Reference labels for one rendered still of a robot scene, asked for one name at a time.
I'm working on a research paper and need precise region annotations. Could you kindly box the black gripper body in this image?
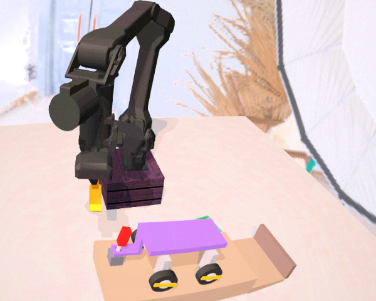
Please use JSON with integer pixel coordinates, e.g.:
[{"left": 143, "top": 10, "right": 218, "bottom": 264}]
[{"left": 75, "top": 109, "right": 113, "bottom": 179}]

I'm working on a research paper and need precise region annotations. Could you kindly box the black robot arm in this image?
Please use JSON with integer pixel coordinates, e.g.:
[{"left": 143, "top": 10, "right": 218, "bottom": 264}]
[{"left": 49, "top": 0, "right": 175, "bottom": 171}]

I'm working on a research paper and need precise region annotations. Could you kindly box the purple trolley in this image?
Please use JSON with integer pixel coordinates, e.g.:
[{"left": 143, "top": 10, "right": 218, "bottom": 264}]
[{"left": 111, "top": 218, "right": 228, "bottom": 292}]

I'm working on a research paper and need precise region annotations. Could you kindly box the red block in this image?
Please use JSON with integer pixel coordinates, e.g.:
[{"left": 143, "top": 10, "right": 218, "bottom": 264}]
[{"left": 116, "top": 226, "right": 132, "bottom": 251}]

